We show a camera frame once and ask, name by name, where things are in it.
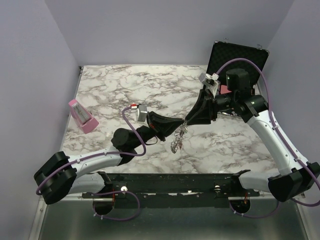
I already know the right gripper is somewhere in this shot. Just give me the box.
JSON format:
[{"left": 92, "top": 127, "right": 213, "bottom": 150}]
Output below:
[{"left": 185, "top": 88, "right": 237, "bottom": 126}]

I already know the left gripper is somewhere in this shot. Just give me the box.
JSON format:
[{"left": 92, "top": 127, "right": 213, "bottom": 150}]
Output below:
[{"left": 131, "top": 111, "right": 184, "bottom": 150}]

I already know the metal key ring disc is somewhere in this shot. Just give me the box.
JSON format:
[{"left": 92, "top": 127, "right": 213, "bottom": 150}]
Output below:
[{"left": 170, "top": 120, "right": 188, "bottom": 154}]

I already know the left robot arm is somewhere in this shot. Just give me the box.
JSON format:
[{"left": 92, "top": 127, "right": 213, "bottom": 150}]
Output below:
[{"left": 33, "top": 111, "right": 184, "bottom": 205}]

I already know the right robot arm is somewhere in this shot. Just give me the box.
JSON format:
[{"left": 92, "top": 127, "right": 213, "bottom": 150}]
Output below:
[{"left": 185, "top": 68, "right": 320, "bottom": 202}]

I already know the pink playing card deck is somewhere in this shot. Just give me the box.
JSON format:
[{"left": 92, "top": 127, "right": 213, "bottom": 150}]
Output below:
[{"left": 220, "top": 85, "right": 230, "bottom": 94}]

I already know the black poker chip case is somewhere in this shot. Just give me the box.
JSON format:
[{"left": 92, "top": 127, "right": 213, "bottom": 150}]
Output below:
[{"left": 206, "top": 41, "right": 269, "bottom": 87}]

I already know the pink metronome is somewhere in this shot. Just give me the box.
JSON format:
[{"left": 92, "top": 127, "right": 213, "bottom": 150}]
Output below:
[{"left": 68, "top": 99, "right": 99, "bottom": 134}]

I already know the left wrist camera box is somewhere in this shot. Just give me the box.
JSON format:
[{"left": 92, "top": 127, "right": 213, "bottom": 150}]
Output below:
[{"left": 135, "top": 104, "right": 148, "bottom": 123}]

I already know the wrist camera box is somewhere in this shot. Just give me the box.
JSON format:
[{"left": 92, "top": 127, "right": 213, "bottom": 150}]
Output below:
[
  {"left": 199, "top": 73, "right": 221, "bottom": 97},
  {"left": 135, "top": 104, "right": 148, "bottom": 123}
]

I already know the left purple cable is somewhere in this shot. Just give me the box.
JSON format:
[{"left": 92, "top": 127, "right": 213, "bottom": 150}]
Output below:
[{"left": 36, "top": 104, "right": 148, "bottom": 221}]

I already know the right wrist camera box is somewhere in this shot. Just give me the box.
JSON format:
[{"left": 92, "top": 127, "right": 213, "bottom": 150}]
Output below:
[{"left": 199, "top": 73, "right": 221, "bottom": 97}]

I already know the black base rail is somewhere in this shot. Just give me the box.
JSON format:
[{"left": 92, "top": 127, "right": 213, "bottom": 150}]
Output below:
[{"left": 51, "top": 172, "right": 273, "bottom": 210}]

